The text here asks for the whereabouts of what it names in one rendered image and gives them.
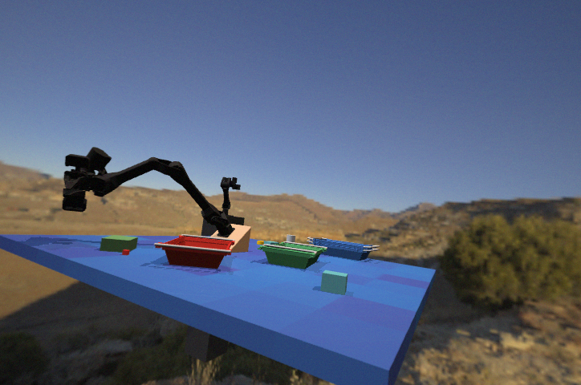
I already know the green plastic tray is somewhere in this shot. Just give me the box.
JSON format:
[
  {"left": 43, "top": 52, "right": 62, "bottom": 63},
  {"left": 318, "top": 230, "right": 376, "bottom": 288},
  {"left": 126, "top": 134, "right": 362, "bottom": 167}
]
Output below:
[{"left": 258, "top": 242, "right": 327, "bottom": 269}]

